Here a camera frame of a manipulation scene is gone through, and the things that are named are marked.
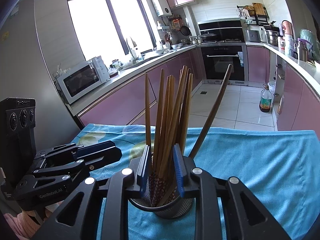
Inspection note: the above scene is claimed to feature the black built-in oven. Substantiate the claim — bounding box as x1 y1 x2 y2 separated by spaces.
200 43 247 86

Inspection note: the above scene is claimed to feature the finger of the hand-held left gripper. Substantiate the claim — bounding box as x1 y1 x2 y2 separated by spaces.
36 140 117 160
33 147 123 181

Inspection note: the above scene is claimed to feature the steel thermos bottle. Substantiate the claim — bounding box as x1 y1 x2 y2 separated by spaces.
296 38 309 61

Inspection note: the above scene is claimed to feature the blue floral tablecloth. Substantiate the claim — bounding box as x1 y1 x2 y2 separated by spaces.
68 123 320 240

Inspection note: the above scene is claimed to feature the bunch of wooden chopsticks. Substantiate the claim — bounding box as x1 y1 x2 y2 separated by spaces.
145 65 194 207

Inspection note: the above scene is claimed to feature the pink base cabinet run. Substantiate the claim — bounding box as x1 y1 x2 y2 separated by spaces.
77 48 203 127
246 45 320 138

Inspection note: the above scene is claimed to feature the teal covered appliance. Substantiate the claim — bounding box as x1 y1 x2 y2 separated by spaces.
300 28 320 61

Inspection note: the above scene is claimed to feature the black wall rack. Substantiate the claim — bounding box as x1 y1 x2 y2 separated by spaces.
237 5 268 27

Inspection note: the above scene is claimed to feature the black range hood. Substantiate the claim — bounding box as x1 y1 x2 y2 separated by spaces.
197 18 245 42

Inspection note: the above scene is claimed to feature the wooden cutting board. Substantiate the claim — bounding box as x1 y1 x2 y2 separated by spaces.
252 2 265 16

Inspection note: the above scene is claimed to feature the black mesh cup holder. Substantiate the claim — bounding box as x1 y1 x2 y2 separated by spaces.
128 155 195 220

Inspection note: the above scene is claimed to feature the cooking oil bottle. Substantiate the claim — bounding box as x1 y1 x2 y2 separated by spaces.
259 84 273 113

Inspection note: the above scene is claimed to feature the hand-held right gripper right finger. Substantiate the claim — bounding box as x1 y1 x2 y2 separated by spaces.
173 143 292 240

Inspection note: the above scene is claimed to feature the white microwave oven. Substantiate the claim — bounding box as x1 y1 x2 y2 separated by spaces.
56 55 111 105

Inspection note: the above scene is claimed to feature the lidded pot on stove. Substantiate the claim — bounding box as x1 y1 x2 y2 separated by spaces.
200 31 218 42

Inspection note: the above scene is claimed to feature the kitchen window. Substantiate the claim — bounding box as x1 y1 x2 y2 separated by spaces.
66 0 157 63

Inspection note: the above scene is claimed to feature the steel stockpot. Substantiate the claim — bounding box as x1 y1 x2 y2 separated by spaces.
265 29 279 46

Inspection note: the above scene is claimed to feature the white wall water heater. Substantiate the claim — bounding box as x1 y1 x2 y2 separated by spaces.
150 0 173 17

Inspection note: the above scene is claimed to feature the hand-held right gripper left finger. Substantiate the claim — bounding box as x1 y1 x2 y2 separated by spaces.
30 144 153 240

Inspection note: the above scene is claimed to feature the grey refrigerator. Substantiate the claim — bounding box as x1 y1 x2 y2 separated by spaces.
0 0 84 155

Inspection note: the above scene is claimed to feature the pink thermos jug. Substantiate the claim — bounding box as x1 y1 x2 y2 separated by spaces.
281 20 294 37

